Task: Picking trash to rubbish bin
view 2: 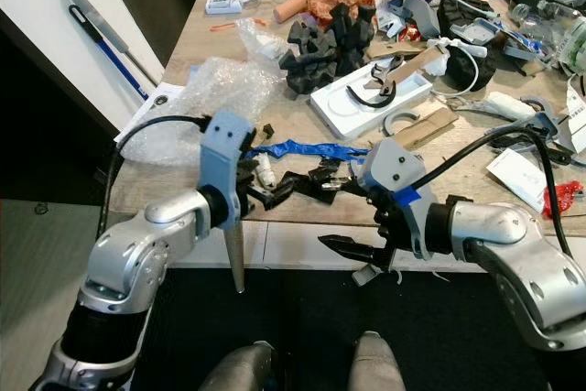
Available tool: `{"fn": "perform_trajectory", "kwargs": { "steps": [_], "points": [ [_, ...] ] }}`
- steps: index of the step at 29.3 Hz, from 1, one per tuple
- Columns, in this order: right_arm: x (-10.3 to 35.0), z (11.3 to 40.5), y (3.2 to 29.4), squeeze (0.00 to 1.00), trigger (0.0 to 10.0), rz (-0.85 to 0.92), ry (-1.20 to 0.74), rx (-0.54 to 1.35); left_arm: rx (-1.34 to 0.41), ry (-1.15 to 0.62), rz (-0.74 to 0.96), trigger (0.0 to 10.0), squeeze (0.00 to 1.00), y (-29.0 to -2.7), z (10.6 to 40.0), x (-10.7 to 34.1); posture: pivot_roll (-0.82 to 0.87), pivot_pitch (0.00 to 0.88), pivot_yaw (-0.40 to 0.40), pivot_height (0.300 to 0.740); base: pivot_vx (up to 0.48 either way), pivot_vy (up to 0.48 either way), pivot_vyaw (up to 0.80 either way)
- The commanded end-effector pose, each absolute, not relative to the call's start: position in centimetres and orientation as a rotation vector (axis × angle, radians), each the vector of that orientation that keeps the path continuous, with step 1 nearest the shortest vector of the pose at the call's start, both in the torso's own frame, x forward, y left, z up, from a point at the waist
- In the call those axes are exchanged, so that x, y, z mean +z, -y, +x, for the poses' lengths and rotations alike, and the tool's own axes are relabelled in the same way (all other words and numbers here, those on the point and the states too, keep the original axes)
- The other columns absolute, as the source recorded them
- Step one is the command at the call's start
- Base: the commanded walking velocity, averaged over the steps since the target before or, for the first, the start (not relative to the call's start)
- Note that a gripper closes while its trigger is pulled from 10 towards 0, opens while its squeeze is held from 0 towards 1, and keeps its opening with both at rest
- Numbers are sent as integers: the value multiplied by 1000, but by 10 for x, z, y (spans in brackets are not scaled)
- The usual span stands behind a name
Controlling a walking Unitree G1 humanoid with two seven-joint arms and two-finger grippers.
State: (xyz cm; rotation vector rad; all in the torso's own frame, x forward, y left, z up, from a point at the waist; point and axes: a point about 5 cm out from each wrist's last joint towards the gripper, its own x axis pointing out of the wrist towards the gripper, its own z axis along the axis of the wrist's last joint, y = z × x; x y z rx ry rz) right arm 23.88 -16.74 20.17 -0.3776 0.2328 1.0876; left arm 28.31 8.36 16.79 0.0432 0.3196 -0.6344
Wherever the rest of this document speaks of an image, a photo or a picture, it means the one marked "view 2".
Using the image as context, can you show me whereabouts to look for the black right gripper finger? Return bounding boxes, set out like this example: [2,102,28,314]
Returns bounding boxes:
[339,180,387,205]
[317,234,391,270]

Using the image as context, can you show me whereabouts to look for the white crumpled floor scrap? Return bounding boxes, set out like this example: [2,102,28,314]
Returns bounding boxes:
[349,262,405,288]

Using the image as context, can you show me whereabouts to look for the black metal clip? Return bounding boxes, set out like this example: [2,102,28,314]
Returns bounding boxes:
[306,159,346,201]

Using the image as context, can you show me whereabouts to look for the blue tape strip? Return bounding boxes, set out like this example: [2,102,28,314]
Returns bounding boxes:
[252,138,373,164]

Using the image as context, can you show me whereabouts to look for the grey tapered table leg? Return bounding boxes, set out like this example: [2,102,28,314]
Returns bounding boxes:
[225,217,247,296]

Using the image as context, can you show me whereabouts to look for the white rectangular tray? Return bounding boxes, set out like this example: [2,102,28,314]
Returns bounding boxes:
[309,70,434,141]

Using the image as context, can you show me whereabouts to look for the black curved band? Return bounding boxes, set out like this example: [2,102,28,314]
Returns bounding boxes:
[345,78,398,110]

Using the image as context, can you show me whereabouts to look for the folded brown cardboard piece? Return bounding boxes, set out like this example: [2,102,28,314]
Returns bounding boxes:
[379,105,460,151]

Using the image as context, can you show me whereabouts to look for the large clear bubble wrap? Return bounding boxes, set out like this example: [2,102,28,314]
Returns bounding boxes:
[136,56,287,168]

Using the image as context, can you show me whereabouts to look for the grey robot right foot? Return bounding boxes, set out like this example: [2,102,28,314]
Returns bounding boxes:
[346,331,409,391]

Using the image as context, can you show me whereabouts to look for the grey robot foot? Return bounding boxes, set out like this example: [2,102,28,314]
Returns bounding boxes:
[346,331,409,391]
[201,342,276,391]

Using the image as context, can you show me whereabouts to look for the white printed paper sheet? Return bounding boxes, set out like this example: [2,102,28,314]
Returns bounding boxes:
[118,81,185,137]

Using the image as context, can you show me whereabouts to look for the white paper card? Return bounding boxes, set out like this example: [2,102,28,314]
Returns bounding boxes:
[484,147,556,212]

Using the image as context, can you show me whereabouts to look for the long brown cardboard strip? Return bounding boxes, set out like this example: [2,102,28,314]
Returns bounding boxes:
[370,42,451,92]

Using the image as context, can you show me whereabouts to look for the black foam pile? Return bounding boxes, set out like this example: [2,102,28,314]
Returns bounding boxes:
[278,2,378,96]

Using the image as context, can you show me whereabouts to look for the small clear plastic wrap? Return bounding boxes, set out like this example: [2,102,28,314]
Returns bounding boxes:
[235,17,291,64]

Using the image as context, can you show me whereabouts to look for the grey robot left foot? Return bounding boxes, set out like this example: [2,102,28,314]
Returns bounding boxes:
[201,342,276,391]

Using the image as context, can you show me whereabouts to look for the thin orange tool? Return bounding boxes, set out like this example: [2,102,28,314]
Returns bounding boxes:
[210,19,244,33]

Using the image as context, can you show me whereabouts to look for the white plastic tube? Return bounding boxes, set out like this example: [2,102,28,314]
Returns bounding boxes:
[484,90,538,121]

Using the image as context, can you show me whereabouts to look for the red wrapper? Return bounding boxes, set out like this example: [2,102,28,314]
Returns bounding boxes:
[541,179,586,219]

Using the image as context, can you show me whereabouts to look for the wooden cylinder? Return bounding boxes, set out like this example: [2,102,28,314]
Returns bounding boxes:
[272,0,319,25]

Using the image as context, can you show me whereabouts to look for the black and grey spare gripper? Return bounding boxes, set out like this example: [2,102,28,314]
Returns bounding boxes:
[498,97,586,168]

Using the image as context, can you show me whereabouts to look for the blue and black stick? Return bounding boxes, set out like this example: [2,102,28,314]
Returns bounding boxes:
[69,4,150,102]

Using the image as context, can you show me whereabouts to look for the black fabric bag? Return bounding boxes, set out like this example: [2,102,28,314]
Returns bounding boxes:
[434,0,529,92]

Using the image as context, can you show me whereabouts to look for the clear plastic bottle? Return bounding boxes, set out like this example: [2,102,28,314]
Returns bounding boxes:
[512,1,586,73]

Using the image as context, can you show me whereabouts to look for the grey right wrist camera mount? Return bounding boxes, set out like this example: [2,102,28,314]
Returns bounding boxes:
[359,138,433,260]

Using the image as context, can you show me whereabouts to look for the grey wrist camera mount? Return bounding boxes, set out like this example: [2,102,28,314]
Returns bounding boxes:
[200,110,257,225]
[359,138,433,260]

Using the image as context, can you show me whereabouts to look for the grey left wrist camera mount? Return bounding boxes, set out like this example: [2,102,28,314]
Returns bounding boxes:
[200,110,257,225]

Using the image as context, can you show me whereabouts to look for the grey half ring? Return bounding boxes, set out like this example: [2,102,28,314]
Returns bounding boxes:
[382,108,424,136]

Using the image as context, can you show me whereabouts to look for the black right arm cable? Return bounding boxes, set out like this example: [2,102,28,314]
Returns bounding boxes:
[415,121,574,238]

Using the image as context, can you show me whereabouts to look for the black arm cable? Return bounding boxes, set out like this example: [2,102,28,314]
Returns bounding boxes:
[415,121,574,238]
[106,114,213,229]

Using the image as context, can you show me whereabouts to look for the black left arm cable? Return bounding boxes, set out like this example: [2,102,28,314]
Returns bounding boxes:
[106,114,213,229]

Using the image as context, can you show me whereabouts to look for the white cable with plug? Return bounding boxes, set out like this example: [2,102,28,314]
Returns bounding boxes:
[429,35,488,96]

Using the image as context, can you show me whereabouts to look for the grey plastic bracket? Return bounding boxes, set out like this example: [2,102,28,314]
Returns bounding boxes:
[379,0,447,45]

